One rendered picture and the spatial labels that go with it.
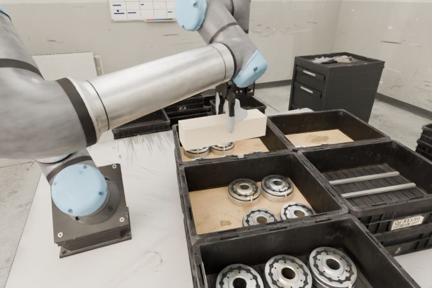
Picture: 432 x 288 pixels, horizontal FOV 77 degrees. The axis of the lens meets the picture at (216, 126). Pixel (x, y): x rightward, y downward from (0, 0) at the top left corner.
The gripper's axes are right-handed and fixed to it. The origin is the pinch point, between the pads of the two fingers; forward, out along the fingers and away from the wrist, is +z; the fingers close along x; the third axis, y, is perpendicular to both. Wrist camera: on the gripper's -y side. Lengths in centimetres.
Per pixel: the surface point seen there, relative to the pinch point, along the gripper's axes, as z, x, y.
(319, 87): 38, 109, 134
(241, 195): 22.9, -4.9, 4.3
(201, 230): 25.8, -10.8, -10.6
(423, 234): 30, -32, 51
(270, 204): 25.7, -9.0, 12.4
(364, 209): 15.6, -28.1, 26.9
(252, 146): 25.7, 24.6, 24.4
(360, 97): 48, 100, 174
